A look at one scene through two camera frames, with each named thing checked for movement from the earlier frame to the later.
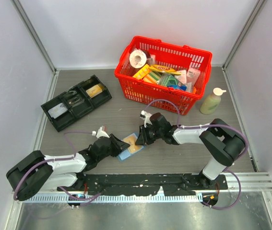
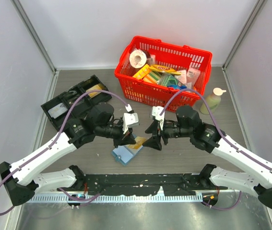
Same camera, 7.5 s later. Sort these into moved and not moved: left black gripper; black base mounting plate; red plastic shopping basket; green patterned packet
Moved: left black gripper
Not moved: green patterned packet; black base mounting plate; red plastic shopping basket
